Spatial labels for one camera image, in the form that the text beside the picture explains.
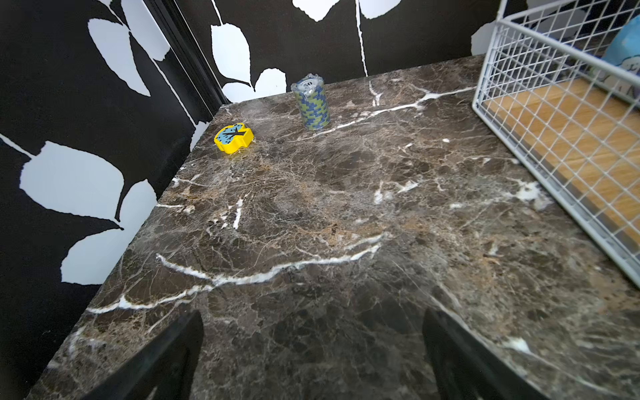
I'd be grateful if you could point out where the white wire wooden shelf rack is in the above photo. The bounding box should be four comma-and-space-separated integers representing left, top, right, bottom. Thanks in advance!
473, 1, 639, 282

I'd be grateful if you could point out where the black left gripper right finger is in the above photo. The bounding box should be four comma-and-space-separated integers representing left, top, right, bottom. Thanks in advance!
423, 308, 546, 399

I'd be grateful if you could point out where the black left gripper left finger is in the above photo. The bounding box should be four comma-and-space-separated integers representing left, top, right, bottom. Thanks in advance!
83, 311, 204, 399

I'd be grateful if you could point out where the light blue tissue pack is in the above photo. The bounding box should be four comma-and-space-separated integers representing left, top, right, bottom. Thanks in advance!
592, 16, 639, 100

